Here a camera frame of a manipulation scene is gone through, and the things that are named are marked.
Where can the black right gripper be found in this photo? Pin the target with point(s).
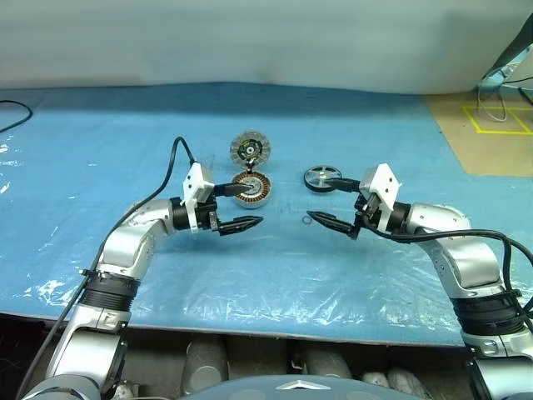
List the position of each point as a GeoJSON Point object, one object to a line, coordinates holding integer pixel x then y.
{"type": "Point", "coordinates": [367, 212]}

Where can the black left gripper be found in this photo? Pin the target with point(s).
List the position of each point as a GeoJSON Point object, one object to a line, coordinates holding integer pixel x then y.
{"type": "Point", "coordinates": [207, 216]}

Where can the motor stator with copper windings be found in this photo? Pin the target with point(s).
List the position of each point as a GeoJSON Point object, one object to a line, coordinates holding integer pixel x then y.
{"type": "Point", "coordinates": [263, 190]}

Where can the black rotor with silver spokes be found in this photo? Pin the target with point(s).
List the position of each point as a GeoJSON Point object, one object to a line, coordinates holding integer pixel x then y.
{"type": "Point", "coordinates": [318, 175]}

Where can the small metal washer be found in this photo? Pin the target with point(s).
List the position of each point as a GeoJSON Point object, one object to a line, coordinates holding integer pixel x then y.
{"type": "Point", "coordinates": [304, 219]}

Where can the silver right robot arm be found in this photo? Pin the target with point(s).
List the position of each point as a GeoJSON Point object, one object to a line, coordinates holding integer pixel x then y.
{"type": "Point", "coordinates": [474, 258]}

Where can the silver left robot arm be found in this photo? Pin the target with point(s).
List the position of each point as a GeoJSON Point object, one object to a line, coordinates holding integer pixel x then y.
{"type": "Point", "coordinates": [125, 250]}

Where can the round finned motor end cover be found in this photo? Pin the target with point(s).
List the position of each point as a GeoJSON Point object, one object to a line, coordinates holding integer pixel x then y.
{"type": "Point", "coordinates": [250, 149]}

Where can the blue plastic table sheet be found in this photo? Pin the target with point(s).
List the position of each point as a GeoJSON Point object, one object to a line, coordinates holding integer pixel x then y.
{"type": "Point", "coordinates": [266, 271]}

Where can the grey rounded cylinder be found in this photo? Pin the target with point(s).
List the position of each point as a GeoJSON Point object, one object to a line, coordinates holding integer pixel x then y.
{"type": "Point", "coordinates": [206, 366]}
{"type": "Point", "coordinates": [325, 364]}

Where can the white rounded lump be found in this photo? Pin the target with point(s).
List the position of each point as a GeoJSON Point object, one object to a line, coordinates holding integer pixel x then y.
{"type": "Point", "coordinates": [395, 381]}

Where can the grey robot torso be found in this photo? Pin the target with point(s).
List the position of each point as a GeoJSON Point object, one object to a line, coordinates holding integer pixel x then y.
{"type": "Point", "coordinates": [270, 391]}

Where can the dark stand leg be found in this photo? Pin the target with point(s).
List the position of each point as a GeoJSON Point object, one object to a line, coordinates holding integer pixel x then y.
{"type": "Point", "coordinates": [516, 46]}

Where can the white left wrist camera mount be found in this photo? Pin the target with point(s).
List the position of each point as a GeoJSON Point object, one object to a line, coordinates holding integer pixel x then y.
{"type": "Point", "coordinates": [195, 179]}

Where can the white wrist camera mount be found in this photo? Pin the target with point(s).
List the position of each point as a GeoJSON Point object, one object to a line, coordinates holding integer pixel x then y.
{"type": "Point", "coordinates": [195, 179]}
{"type": "Point", "coordinates": [385, 183]}

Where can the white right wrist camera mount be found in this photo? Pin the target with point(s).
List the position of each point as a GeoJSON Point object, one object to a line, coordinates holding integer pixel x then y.
{"type": "Point", "coordinates": [385, 183]}

